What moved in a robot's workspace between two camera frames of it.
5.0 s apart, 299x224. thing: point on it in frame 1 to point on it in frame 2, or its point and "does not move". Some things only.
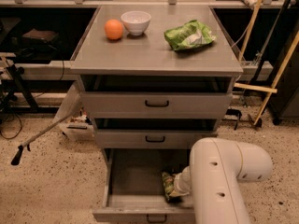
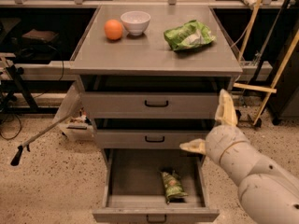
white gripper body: (180, 183) to (219, 147)
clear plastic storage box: (75, 121) does not move
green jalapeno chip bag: (168, 183) does not move
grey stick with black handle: (18, 153) does not move
